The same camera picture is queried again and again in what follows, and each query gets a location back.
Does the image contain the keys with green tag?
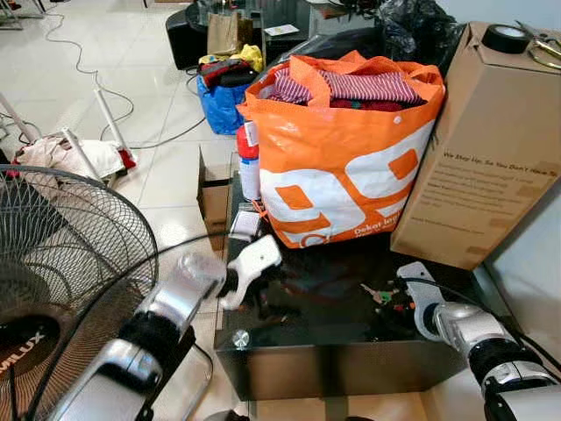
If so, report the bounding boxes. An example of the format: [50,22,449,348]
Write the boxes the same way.
[361,282,398,306]

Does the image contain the black glass table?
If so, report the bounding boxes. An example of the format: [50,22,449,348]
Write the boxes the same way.
[214,156,520,402]

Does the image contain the small white packet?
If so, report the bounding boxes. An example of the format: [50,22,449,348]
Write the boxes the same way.
[229,210,263,240]

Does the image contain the small open cardboard box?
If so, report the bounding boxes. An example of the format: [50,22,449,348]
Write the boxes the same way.
[196,146,234,239]

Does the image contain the red white bottle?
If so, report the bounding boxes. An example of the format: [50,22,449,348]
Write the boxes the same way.
[236,122,263,202]

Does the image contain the orange white shopping bag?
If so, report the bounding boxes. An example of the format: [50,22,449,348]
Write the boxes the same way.
[237,51,446,250]

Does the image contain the tall brown cardboard box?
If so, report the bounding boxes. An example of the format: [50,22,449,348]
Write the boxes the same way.
[391,22,561,270]

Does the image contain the blue plastic bag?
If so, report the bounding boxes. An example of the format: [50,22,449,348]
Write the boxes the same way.
[196,74,252,136]

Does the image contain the red white striped cloth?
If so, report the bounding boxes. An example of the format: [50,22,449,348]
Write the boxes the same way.
[266,68,423,108]

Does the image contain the red dark garment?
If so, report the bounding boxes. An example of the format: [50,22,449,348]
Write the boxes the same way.
[200,57,260,89]

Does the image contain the yellow cloth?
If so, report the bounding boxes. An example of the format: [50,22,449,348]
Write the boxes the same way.
[233,44,265,73]

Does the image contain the pale crumpled cloth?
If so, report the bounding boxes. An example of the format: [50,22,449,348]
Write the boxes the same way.
[15,136,125,182]

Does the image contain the brown paper bag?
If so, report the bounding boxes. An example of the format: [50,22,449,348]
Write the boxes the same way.
[207,11,254,59]

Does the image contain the white paper sheet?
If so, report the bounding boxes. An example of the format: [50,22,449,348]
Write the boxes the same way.
[263,24,300,39]

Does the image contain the black speaker box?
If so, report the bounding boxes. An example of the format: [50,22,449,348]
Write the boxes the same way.
[166,7,211,71]

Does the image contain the black bin bag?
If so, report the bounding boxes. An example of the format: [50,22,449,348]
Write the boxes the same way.
[376,0,458,64]

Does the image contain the black tape roll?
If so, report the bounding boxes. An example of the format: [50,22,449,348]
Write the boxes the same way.
[482,25,531,55]

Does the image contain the metal scissors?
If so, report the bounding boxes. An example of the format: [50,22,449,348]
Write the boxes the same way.
[515,20,561,71]

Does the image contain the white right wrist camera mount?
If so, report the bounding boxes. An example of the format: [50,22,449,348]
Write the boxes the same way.
[396,261,449,342]

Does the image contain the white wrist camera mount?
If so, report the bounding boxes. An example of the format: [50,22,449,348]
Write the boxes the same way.
[396,261,449,342]
[218,234,284,310]

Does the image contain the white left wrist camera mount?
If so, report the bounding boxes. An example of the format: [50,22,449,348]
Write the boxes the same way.
[218,234,284,310]

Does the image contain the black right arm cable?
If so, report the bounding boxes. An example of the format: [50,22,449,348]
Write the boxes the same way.
[504,326,561,374]

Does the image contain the black wire-guard floor fan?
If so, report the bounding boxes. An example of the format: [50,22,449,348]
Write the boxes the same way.
[0,165,160,421]

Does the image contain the white floor cable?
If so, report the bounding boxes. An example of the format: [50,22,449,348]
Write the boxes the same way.
[42,12,208,149]

